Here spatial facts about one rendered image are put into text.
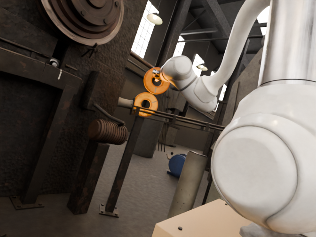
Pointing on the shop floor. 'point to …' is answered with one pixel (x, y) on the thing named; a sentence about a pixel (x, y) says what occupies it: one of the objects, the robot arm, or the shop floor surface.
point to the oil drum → (148, 137)
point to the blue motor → (176, 164)
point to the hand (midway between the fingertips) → (157, 78)
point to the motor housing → (94, 162)
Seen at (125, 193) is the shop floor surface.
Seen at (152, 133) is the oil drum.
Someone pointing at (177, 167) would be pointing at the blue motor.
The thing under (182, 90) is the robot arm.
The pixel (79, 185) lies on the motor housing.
